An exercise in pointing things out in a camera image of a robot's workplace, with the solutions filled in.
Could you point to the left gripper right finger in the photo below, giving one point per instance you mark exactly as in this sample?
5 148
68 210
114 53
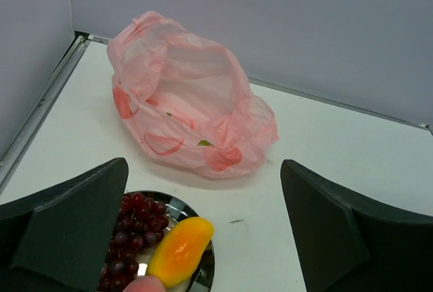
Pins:
346 241

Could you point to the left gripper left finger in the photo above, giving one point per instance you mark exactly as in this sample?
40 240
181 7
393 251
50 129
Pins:
57 239

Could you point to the dark red fake grapes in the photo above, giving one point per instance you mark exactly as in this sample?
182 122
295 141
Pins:
139 225

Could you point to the orange yellow fake mango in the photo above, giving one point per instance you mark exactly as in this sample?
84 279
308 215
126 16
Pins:
178 255

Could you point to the pink plastic bag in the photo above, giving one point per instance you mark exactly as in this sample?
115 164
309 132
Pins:
187 101

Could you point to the pink fake peach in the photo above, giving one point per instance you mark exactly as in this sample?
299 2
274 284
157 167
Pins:
145 284

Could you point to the black rimmed round plate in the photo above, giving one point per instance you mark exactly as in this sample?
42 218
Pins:
202 278

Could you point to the aluminium front rail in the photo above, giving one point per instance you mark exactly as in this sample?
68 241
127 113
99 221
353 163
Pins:
44 103

